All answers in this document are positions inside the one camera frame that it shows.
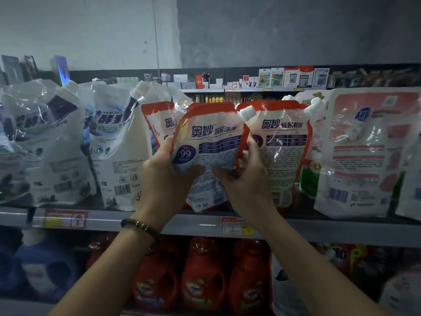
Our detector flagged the person's left hand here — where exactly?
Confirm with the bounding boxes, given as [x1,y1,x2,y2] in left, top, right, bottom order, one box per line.
[136,136,206,228]

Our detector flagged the person's right hand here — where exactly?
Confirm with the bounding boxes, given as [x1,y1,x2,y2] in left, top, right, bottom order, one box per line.
[212,134,277,226]

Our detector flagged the rose green detergent pouches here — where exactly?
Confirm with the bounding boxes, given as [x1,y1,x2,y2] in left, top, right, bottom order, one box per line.
[282,89,330,200]

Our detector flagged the grey metal shelf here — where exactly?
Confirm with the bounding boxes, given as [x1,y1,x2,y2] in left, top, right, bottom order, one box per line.
[0,190,421,316]

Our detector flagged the white lavender detergent pouches group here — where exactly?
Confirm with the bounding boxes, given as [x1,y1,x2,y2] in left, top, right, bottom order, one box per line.
[0,77,192,211]

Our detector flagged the person's left forearm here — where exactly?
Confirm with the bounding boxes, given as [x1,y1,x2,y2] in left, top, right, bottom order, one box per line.
[49,227,159,316]

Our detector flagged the person's right forearm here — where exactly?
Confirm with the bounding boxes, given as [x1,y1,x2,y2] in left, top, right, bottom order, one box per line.
[253,210,396,316]

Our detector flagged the row of red detergent bottles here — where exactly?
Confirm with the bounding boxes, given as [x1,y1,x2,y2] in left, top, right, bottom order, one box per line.
[86,233,272,316]

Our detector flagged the dark background shelf unit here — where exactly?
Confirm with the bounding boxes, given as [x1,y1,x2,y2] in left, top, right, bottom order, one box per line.
[0,62,421,106]

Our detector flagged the red-framed price tag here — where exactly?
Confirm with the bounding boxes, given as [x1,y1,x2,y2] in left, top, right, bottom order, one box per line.
[44,208,89,230]
[221,217,255,237]

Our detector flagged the row of small bottles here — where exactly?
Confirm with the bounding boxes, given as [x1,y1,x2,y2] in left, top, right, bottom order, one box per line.
[187,92,264,106]

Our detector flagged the row of small toiletry boxes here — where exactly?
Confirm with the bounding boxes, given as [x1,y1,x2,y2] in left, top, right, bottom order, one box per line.
[115,65,331,91]

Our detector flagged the row of boxed goods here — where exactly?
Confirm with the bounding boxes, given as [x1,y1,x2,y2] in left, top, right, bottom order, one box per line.
[0,54,72,86]

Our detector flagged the dark beaded bracelet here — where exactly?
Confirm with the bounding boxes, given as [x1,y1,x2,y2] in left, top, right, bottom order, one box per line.
[120,217,161,244]

